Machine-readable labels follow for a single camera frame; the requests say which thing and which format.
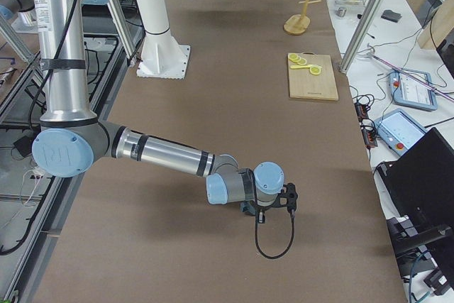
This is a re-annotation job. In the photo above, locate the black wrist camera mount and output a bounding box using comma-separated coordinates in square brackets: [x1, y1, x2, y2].
[253, 182, 298, 224]

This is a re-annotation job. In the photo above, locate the black square pad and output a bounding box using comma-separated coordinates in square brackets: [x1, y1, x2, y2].
[381, 9, 402, 23]

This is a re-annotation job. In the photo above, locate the black camera cable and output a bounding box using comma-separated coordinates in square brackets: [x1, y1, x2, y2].
[253, 210, 296, 259]

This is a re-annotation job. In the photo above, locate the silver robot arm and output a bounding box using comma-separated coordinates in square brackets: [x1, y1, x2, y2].
[32, 0, 294, 220]

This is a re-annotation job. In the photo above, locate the yellow plastic knife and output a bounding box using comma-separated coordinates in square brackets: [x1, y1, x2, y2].
[290, 65, 314, 70]

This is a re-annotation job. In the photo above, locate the small metal cup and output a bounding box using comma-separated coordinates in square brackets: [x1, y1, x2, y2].
[336, 6, 347, 18]

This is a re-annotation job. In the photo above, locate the wooden cup storage rack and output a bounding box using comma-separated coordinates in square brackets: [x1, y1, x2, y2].
[283, 0, 321, 35]

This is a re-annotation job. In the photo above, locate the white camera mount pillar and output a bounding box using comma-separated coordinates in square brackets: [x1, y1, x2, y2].
[136, 0, 191, 79]

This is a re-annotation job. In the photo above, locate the reach grabber tool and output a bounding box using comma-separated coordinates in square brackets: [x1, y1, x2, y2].
[357, 45, 454, 102]

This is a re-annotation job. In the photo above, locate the wooden cutting board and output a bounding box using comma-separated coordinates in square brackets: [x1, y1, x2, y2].
[287, 53, 338, 101]

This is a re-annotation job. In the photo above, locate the blue teach pendant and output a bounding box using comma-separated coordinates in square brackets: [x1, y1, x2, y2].
[375, 109, 427, 156]
[388, 70, 438, 111]

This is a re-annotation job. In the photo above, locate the aluminium frame post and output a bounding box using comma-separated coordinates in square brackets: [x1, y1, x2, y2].
[339, 0, 383, 74]

